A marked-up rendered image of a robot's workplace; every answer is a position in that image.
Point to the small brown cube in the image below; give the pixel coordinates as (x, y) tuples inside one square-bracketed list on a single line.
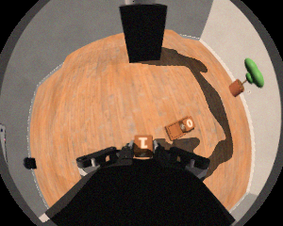
[(143, 146), (187, 124)]

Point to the brown rectangular tray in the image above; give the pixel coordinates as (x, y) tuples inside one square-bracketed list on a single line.
[(174, 131)]

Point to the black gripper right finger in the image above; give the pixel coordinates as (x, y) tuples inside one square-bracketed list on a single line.
[(197, 164)]

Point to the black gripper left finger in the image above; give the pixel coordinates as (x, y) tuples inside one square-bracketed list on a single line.
[(97, 160)]

